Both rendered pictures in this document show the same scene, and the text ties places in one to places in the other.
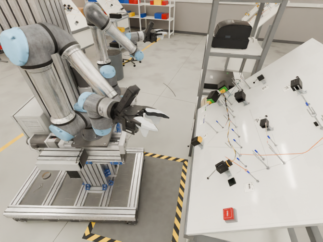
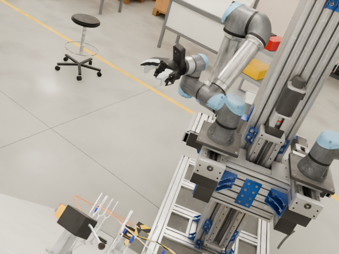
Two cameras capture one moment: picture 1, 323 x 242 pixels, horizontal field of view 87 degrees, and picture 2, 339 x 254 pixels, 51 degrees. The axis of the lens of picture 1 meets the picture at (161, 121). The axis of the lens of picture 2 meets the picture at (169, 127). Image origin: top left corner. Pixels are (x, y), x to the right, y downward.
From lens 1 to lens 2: 1.37 m
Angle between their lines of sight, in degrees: 73
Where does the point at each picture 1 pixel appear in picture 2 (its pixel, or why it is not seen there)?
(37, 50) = (232, 20)
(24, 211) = (180, 167)
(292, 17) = not seen: outside the picture
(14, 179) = not seen: hidden behind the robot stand
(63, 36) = (256, 26)
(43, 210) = (177, 180)
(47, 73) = (227, 41)
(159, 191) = not seen: outside the picture
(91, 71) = (234, 57)
